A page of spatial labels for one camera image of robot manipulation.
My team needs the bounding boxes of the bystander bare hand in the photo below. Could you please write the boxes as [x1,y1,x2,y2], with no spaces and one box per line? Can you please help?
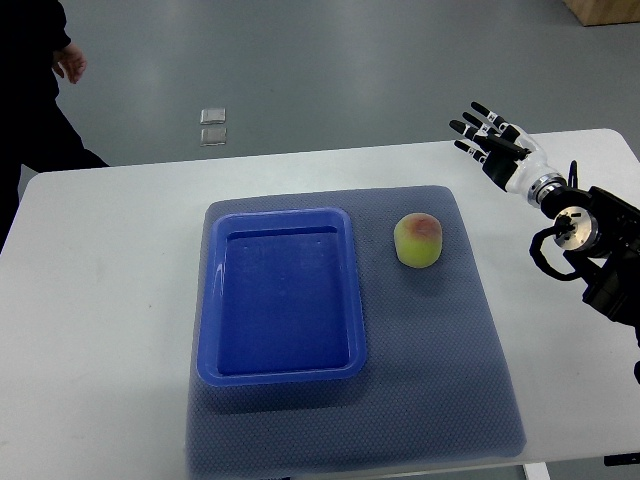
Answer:
[52,42,87,84]

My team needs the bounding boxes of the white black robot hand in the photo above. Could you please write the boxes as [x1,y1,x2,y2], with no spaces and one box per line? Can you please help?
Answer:
[449,102,566,206]

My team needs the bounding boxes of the green red peach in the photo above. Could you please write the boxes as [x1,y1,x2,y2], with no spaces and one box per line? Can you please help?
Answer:
[393,213,443,269]

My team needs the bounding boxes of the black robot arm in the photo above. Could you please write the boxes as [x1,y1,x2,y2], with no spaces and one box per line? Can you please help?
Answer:
[529,161,639,331]

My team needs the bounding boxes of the upper metal floor plate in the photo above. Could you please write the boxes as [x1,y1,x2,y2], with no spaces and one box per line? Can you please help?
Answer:
[200,107,226,125]

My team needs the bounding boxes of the metal floor plate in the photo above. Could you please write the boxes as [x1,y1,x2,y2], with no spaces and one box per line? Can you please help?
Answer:
[200,127,227,146]
[200,107,226,125]

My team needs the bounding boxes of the lower metal floor plate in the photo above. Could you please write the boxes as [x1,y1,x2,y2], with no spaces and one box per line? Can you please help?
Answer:
[200,127,227,146]

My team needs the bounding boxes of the person in black clothes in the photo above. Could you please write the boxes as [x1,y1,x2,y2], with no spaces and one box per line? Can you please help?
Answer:
[1,1,107,242]

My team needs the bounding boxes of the wooden box corner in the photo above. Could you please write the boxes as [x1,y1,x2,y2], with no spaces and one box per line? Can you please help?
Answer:
[563,0,639,27]

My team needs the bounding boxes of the blue-grey textured mat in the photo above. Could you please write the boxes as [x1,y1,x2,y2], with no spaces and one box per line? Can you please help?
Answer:
[186,186,526,479]

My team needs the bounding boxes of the blue rectangular plastic tray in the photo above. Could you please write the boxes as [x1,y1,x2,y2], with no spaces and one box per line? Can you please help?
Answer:
[195,207,367,387]

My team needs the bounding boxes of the white table leg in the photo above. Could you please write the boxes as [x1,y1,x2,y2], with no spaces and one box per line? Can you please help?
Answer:
[522,462,551,480]

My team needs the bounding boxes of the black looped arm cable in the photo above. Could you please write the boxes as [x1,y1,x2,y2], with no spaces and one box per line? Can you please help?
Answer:
[530,225,581,280]

